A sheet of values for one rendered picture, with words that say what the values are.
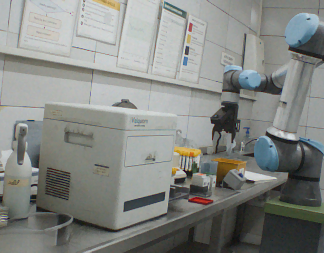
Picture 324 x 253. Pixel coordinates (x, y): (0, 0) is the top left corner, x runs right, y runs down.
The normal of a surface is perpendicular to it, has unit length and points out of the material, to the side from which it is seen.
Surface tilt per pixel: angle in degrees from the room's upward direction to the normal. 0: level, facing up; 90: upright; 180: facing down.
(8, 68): 90
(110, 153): 90
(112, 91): 90
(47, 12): 93
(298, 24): 81
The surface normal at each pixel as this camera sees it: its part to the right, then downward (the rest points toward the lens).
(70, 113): -0.47, -0.01
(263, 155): -0.93, 0.02
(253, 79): 0.39, 0.08
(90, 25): 0.88, 0.15
